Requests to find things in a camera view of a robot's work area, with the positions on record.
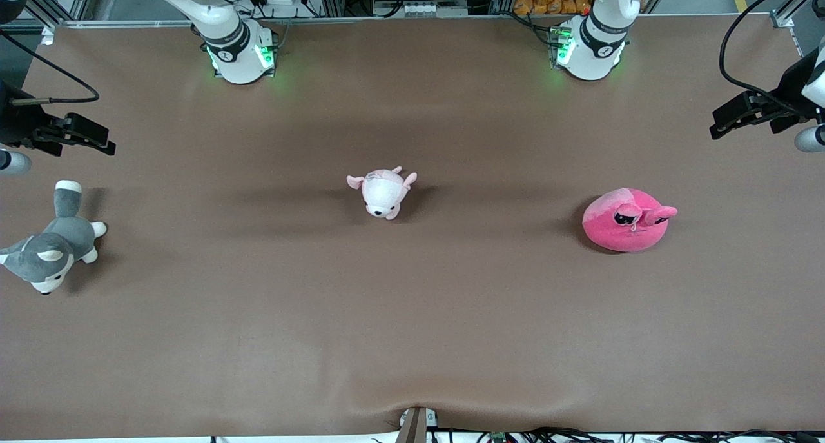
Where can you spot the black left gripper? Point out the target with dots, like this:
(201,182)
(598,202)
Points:
(792,85)

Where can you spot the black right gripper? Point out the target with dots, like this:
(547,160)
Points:
(14,122)

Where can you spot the hot pink round plush toy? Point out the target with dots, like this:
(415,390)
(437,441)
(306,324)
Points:
(612,233)

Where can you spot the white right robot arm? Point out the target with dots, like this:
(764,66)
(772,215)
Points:
(235,62)

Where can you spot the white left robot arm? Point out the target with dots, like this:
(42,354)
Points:
(596,49)

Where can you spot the grey white husky plush toy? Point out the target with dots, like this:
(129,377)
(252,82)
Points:
(51,240)

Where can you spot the light pink small plush toy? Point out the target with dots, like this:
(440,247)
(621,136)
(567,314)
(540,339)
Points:
(380,195)

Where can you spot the white empty power strip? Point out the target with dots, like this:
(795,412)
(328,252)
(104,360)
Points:
(419,8)

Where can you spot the brown table cover mat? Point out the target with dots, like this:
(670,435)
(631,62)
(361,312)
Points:
(412,314)

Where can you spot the aluminium profile post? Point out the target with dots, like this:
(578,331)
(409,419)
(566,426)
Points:
(789,14)

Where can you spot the aluminium profile frame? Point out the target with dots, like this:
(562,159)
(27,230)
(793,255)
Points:
(58,4)

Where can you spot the aluminium table edge rail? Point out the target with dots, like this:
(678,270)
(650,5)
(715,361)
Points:
(387,20)

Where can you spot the camera mount post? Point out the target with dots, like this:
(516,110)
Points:
(416,427)

